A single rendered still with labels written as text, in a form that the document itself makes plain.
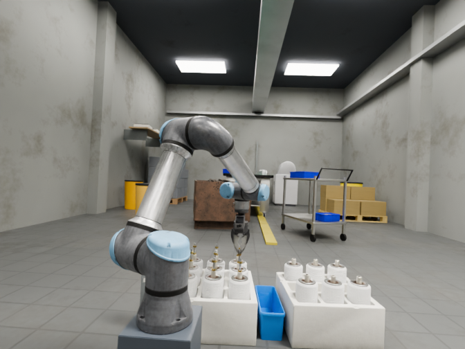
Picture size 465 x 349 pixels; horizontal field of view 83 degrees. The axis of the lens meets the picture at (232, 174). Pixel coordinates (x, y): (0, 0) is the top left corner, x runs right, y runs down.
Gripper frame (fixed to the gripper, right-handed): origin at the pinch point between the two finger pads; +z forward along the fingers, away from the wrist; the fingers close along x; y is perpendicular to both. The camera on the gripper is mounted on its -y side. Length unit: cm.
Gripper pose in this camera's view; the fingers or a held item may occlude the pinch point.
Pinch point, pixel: (239, 251)
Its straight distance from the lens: 134.4
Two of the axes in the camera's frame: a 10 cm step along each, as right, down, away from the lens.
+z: -0.4, 10.0, -0.2
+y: 0.6, 0.2, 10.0
